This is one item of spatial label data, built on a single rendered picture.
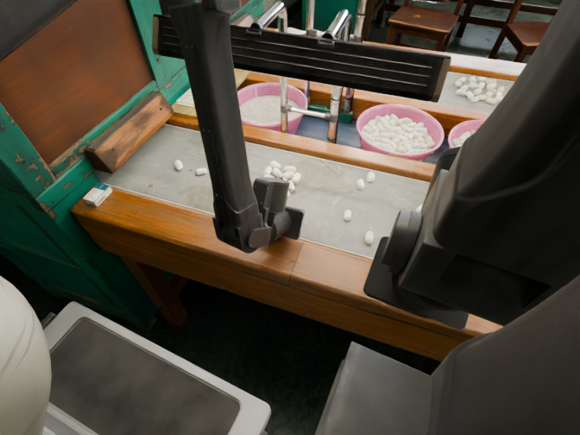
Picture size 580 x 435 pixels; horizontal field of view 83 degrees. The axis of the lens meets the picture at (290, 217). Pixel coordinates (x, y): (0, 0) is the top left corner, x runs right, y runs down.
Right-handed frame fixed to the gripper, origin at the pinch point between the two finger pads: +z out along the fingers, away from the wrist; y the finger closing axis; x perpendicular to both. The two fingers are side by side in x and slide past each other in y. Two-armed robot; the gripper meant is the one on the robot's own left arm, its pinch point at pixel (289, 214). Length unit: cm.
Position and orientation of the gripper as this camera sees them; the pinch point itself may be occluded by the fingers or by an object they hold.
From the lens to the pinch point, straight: 81.0
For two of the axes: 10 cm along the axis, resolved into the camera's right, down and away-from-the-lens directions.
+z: 2.6, -1.7, 9.5
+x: -2.0, 9.5, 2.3
